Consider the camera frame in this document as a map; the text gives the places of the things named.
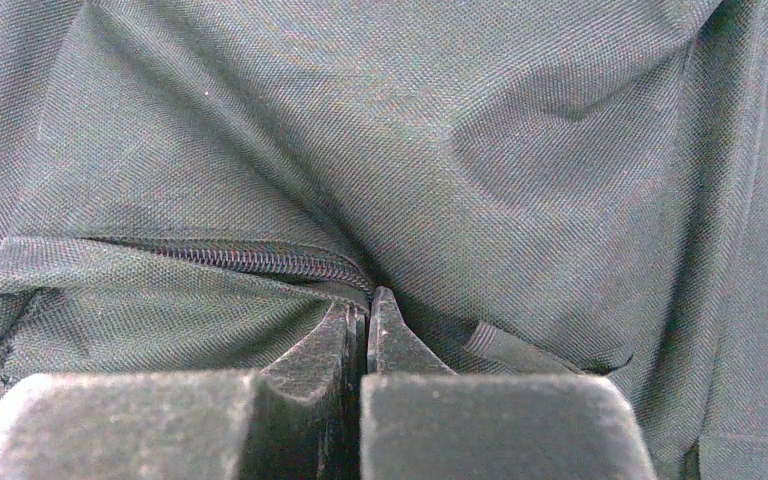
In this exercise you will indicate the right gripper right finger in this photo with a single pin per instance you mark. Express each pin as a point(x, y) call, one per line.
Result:
point(421, 420)

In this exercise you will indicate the black student backpack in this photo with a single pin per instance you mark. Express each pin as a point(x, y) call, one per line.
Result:
point(190, 184)

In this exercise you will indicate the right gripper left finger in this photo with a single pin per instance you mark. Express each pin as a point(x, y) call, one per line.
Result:
point(289, 420)

